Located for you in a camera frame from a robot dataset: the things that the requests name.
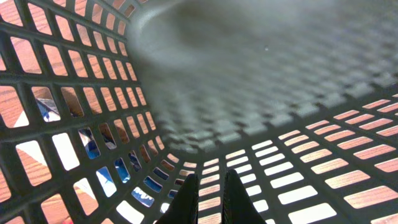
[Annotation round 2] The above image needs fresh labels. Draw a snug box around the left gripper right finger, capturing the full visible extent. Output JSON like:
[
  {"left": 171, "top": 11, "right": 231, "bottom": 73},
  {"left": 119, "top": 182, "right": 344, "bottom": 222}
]
[{"left": 222, "top": 169, "right": 265, "bottom": 224}]

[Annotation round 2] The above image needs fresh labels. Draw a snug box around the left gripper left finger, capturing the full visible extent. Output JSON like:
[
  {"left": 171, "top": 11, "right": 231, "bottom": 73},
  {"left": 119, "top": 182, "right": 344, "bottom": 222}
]
[{"left": 156, "top": 174, "right": 199, "bottom": 224}]

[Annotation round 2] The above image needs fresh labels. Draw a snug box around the grey plastic lattice basket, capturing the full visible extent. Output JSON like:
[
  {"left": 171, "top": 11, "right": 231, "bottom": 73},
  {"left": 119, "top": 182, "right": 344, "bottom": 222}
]
[{"left": 1, "top": 0, "right": 397, "bottom": 223}]

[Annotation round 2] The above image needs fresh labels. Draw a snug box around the Kleenex tissue multipack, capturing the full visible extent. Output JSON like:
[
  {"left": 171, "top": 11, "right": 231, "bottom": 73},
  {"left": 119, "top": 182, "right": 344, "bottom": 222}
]
[{"left": 34, "top": 98, "right": 181, "bottom": 209}]

